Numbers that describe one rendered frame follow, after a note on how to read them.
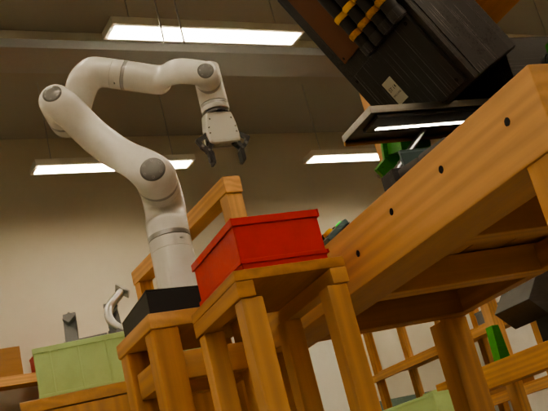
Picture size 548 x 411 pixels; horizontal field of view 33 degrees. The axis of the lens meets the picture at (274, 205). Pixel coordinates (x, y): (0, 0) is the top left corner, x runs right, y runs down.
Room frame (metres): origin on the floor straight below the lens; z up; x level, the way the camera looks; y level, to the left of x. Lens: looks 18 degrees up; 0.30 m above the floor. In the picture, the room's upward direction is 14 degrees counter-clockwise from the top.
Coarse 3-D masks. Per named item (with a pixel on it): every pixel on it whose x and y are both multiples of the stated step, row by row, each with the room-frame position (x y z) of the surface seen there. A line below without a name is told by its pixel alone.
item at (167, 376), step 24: (168, 336) 2.29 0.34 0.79; (240, 336) 2.41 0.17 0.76; (144, 360) 2.50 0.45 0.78; (168, 360) 2.28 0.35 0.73; (192, 360) 2.33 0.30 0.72; (240, 360) 2.39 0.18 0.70; (144, 384) 2.44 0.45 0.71; (168, 384) 2.28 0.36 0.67; (192, 384) 2.58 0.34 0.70; (240, 384) 2.63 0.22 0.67; (144, 408) 2.49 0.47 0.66; (168, 408) 2.27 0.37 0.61; (192, 408) 2.30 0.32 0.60
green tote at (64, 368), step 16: (96, 336) 2.84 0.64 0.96; (112, 336) 2.85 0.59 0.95; (32, 352) 2.79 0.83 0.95; (48, 352) 2.80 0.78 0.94; (64, 352) 2.81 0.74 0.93; (80, 352) 2.83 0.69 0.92; (96, 352) 2.84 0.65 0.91; (112, 352) 2.85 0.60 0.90; (48, 368) 2.80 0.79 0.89; (64, 368) 2.81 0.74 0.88; (80, 368) 2.82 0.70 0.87; (96, 368) 2.84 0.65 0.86; (112, 368) 2.85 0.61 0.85; (48, 384) 2.80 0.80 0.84; (64, 384) 2.81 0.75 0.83; (80, 384) 2.82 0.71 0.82; (96, 384) 2.83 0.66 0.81
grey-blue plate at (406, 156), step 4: (416, 148) 2.11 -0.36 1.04; (420, 148) 2.11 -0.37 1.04; (424, 148) 2.12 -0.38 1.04; (400, 152) 2.09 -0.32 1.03; (404, 152) 2.09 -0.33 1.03; (408, 152) 2.10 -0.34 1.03; (412, 152) 2.10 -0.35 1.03; (416, 152) 2.11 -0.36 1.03; (420, 152) 2.11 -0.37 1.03; (400, 156) 2.09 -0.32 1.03; (404, 156) 2.09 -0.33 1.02; (408, 156) 2.10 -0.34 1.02; (412, 156) 2.10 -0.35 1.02; (416, 156) 2.11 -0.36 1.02; (400, 160) 2.10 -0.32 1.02; (404, 160) 2.09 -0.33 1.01; (408, 160) 2.09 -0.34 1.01; (412, 160) 2.10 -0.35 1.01; (404, 164) 2.09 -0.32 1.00
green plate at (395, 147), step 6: (384, 144) 2.31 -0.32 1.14; (390, 144) 2.30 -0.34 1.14; (396, 144) 2.27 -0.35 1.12; (402, 144) 2.26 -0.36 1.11; (408, 144) 2.26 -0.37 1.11; (420, 144) 2.28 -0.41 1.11; (426, 144) 2.29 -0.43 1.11; (384, 150) 2.31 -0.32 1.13; (390, 150) 2.31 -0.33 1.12; (396, 150) 2.28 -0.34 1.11; (384, 156) 2.32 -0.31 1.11; (390, 156) 2.32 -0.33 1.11; (396, 156) 2.33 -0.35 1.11; (396, 162) 2.33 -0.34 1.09
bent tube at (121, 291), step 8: (120, 288) 3.16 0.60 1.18; (112, 296) 3.15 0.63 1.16; (120, 296) 3.15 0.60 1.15; (128, 296) 3.18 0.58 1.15; (112, 304) 3.13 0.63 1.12; (104, 312) 3.11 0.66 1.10; (112, 312) 3.12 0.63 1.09; (112, 320) 3.10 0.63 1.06; (112, 328) 3.10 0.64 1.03; (120, 328) 3.09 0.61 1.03
